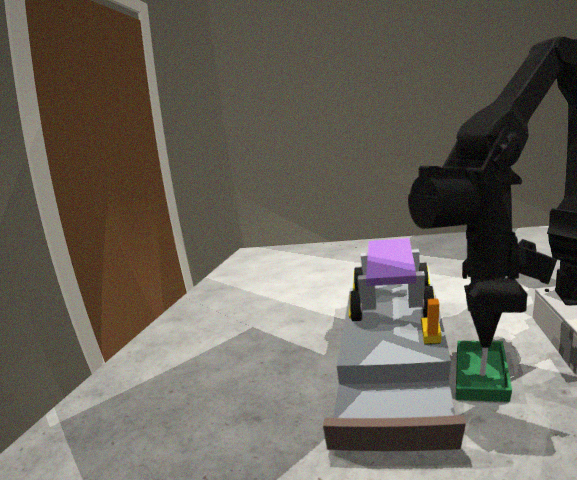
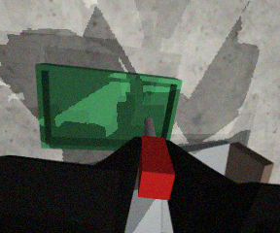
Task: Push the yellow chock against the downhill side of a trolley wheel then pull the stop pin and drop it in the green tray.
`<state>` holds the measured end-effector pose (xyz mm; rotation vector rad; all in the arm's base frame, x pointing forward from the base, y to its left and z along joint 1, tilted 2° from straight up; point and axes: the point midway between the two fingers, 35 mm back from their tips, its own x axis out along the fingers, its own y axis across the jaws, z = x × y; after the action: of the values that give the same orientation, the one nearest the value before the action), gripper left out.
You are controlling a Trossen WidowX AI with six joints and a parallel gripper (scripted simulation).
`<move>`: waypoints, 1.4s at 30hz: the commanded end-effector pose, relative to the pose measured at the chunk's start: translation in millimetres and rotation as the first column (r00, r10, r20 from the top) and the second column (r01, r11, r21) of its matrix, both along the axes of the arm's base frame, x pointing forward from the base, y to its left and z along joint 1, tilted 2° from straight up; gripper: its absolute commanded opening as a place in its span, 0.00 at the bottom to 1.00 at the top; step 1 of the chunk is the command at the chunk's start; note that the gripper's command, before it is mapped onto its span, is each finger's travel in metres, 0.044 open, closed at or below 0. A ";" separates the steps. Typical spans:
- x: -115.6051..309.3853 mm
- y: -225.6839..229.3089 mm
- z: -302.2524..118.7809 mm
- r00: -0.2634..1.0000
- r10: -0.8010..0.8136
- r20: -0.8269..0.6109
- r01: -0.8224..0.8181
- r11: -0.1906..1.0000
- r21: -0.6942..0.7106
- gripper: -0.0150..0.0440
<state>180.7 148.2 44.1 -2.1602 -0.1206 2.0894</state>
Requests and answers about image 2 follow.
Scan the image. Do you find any green tray floor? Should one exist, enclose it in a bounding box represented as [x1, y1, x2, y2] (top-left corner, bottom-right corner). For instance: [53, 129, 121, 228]
[49, 71, 171, 140]

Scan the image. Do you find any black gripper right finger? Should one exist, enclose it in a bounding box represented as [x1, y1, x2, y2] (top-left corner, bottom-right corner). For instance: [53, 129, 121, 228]
[165, 140, 280, 233]

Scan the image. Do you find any green tray rim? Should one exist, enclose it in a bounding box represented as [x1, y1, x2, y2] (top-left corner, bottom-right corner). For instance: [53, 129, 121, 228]
[35, 63, 183, 150]

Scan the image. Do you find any grey ramp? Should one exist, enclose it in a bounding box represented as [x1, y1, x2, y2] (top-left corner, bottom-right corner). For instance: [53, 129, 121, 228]
[124, 141, 275, 233]

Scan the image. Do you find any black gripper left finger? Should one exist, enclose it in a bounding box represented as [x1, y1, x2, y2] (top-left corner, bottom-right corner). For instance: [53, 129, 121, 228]
[0, 136, 142, 233]

